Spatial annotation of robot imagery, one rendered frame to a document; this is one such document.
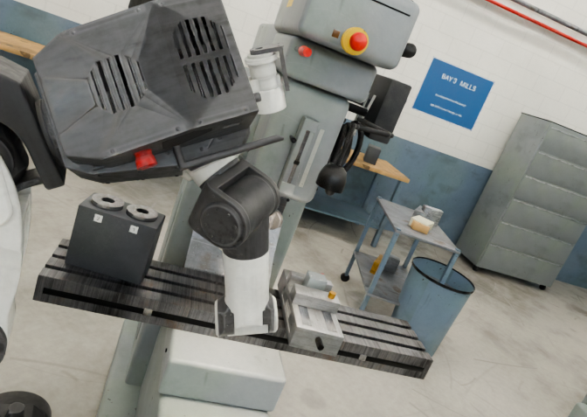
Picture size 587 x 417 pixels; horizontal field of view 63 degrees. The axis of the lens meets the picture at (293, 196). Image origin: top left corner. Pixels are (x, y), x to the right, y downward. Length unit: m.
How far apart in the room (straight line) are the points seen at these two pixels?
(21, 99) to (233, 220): 0.37
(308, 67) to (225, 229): 0.56
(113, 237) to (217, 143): 0.68
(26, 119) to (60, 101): 0.09
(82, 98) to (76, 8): 4.93
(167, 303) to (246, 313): 0.51
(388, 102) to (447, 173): 4.91
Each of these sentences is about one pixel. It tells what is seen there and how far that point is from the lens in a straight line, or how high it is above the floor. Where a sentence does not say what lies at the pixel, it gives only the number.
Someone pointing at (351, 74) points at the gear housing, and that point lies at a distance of 1.26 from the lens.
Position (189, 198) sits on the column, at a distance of 1.81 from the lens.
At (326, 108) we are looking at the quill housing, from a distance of 1.29.
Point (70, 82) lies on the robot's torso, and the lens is 0.78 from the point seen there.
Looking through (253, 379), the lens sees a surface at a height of 0.83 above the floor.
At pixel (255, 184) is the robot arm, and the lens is 0.87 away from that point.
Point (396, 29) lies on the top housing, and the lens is 1.18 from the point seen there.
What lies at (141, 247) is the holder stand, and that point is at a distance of 1.43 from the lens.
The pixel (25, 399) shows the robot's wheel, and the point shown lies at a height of 0.60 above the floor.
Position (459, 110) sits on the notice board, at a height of 1.75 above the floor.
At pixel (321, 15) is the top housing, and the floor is 1.79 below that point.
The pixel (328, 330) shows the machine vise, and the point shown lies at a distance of 1.45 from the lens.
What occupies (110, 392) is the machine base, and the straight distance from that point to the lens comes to 2.21.
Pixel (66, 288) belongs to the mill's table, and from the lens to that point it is 1.45.
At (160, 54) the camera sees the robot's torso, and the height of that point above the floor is 1.62.
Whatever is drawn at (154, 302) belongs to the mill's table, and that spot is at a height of 0.92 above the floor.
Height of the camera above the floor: 1.69
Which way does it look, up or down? 16 degrees down
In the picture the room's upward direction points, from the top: 21 degrees clockwise
